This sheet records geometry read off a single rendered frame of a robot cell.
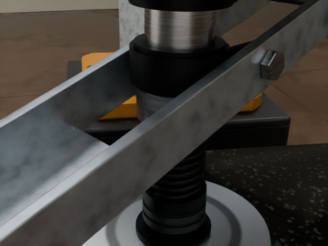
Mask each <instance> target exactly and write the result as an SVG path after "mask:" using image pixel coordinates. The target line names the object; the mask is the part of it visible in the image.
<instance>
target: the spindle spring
mask: <svg viewBox="0 0 328 246"><path fill-rule="evenodd" d="M206 142H207V139H206V140H205V141H204V142H203V143H202V144H200V145H199V146H198V147H197V148H196V149H194V150H193V151H192V152H191V153H190V154H189V155H187V156H186V157H185V158H184V159H183V160H182V161H180V162H179V164H177V165H176V166H174V167H173V168H172V169H171V170H170V171H169V172H167V173H166V174H165V175H164V176H163V177H161V178H160V179H159V180H158V181H157V182H156V183H155V184H154V185H152V186H151V187H152V188H154V189H156V191H155V192H154V195H155V196H158V197H160V198H164V199H169V200H182V199H187V198H191V197H193V196H195V195H197V194H198V193H199V192H200V191H201V190H202V188H203V186H204V182H205V181H204V178H205V174H204V172H205V157H206Z"/></svg>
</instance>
